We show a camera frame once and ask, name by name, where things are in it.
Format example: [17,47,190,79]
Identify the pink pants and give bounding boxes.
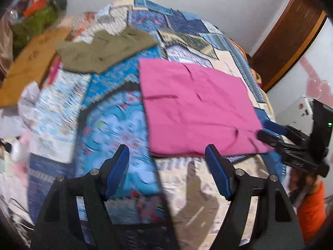
[138,59,271,157]

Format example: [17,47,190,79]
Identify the orange sleeve forearm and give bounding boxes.
[297,181,326,244]

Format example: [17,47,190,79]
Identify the person's right hand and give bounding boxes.
[288,168,317,208]

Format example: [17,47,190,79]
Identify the white cabinet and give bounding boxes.
[276,95,313,135]

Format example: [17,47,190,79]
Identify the orange fleece blanket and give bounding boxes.
[239,47,264,89]

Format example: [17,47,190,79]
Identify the patterned blue bedspread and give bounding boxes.
[28,0,274,249]

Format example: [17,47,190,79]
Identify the white crumpled cloth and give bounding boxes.
[0,81,41,139]

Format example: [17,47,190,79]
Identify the brown cardboard box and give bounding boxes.
[0,27,72,108]

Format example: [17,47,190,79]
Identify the olive green pants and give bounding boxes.
[55,26,158,74]

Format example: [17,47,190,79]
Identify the pile of clothes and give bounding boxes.
[9,0,67,57]

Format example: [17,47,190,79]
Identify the brown wooden door frame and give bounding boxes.
[250,0,327,92]

